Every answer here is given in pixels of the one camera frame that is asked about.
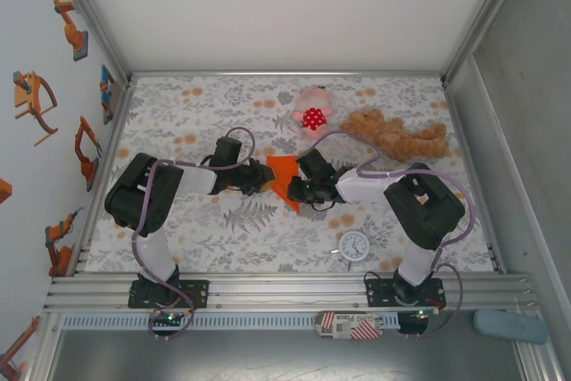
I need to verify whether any orange cloth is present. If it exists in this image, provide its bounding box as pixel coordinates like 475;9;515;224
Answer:
266;155;302;213

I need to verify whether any small white clock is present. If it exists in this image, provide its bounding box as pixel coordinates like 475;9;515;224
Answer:
330;229;370;272

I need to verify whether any floral patterned tablecloth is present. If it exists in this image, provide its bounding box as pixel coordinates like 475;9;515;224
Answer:
84;75;501;274

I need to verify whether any pink plush doll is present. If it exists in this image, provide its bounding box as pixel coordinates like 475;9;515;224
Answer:
293;85;335;141

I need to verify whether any brown teddy bear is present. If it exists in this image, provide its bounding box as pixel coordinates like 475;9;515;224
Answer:
341;108;450;164

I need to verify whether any red white striped label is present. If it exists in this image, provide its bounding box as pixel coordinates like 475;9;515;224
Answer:
314;311;385;342

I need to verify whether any blue and orange sticker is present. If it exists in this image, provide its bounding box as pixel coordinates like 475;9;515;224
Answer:
99;63;119;126

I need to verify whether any orange gripper claw sticker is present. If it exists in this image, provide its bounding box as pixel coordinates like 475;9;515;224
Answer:
12;70;60;147

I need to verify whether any blue sponge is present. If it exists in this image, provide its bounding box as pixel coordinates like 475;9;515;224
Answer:
473;309;550;346

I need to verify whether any aluminium extrusion frame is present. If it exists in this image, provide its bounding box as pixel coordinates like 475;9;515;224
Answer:
26;0;564;381

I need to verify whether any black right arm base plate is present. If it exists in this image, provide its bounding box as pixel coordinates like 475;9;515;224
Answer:
365;277;446;310

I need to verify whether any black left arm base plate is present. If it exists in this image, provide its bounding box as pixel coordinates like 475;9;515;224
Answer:
128;279;211;310

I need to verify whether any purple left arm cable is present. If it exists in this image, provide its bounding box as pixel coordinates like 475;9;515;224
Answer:
132;126;257;343

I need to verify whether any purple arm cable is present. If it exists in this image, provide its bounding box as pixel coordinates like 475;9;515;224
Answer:
311;128;477;340
132;126;257;343

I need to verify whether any white slotted cable duct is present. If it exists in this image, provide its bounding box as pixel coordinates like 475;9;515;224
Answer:
62;312;401;330

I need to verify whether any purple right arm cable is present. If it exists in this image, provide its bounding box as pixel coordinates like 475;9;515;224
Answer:
311;128;477;340

